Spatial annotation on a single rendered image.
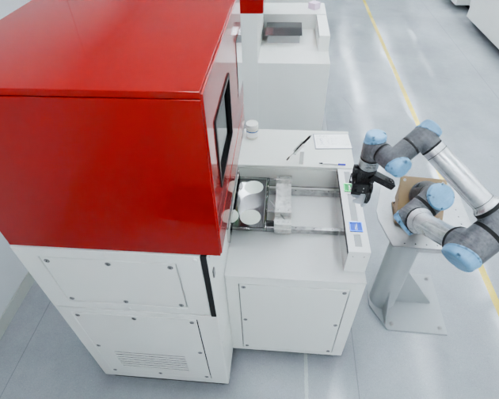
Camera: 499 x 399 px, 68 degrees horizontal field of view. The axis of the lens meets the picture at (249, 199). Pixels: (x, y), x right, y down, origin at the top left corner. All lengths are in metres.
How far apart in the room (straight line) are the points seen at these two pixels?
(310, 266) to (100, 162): 1.05
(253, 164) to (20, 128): 1.21
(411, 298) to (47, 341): 2.32
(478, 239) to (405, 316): 1.34
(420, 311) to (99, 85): 2.32
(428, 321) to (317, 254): 1.13
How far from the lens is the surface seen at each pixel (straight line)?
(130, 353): 2.09
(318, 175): 2.03
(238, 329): 2.13
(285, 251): 1.77
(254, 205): 1.86
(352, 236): 1.69
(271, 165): 1.99
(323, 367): 2.41
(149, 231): 1.22
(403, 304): 2.71
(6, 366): 2.82
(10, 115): 1.09
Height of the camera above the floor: 2.21
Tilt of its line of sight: 44 degrees down
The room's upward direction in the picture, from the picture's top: 2 degrees counter-clockwise
